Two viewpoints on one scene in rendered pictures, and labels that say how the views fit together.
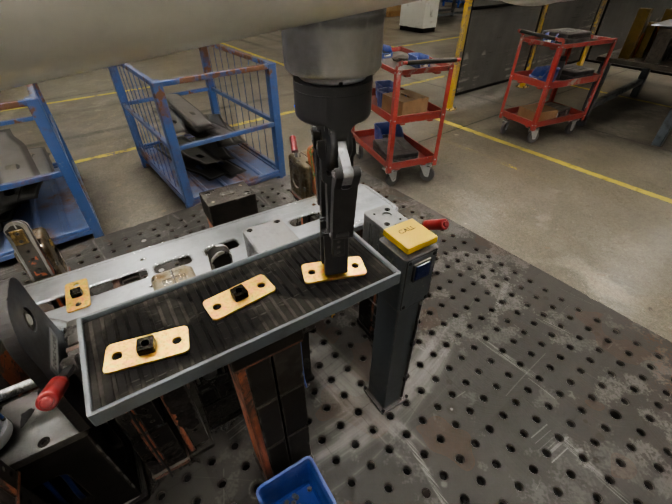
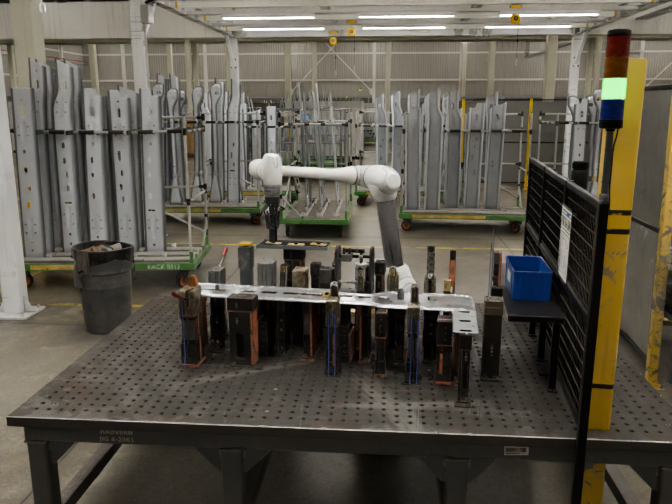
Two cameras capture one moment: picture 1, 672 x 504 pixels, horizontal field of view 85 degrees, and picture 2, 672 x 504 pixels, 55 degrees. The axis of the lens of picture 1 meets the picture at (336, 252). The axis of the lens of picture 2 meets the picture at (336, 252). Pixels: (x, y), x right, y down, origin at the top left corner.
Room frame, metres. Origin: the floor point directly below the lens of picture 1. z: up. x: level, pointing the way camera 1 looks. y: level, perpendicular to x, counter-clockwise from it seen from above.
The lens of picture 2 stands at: (2.58, 2.42, 1.85)
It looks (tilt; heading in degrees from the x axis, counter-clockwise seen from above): 13 degrees down; 222
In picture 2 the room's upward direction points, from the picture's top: straight up
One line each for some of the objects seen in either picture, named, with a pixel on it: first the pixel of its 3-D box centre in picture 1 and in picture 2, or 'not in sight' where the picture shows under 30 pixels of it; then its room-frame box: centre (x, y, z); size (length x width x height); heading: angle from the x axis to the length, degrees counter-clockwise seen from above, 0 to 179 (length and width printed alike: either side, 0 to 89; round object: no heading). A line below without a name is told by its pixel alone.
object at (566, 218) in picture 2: not in sight; (566, 243); (0.03, 1.39, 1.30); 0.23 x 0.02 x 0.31; 32
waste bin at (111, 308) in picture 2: not in sight; (105, 286); (-0.02, -2.52, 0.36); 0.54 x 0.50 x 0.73; 37
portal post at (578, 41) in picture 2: not in sight; (574, 115); (-10.92, -3.03, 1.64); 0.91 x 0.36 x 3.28; 37
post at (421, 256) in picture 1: (394, 332); (247, 287); (0.46, -0.11, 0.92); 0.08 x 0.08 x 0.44; 32
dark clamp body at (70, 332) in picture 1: (135, 403); (327, 305); (0.33, 0.35, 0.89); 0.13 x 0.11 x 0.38; 32
